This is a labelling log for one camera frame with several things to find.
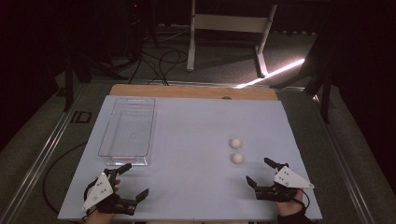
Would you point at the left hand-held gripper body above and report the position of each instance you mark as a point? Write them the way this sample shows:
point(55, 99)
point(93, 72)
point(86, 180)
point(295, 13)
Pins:
point(101, 188)

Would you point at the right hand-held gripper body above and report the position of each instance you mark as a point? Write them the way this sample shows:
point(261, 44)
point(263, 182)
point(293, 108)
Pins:
point(289, 180)

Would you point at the white ball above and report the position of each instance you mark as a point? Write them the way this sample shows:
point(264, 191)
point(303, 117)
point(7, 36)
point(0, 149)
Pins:
point(235, 143)
point(237, 158)

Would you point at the person's right hand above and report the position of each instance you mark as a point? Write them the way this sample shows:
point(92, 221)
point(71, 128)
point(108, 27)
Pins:
point(288, 207)

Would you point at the person's left hand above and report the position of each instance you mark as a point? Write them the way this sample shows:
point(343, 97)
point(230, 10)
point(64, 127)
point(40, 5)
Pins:
point(98, 217)

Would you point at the clear plastic container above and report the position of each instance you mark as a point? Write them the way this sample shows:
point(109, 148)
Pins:
point(129, 133)

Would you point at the black metal stand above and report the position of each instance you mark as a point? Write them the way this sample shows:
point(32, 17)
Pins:
point(320, 71)
point(73, 74)

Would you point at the metal floor rail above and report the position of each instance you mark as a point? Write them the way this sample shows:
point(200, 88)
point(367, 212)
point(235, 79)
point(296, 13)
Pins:
point(37, 158)
point(345, 161)

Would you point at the white desk frame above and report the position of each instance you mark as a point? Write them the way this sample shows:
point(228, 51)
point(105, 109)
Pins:
point(230, 23)

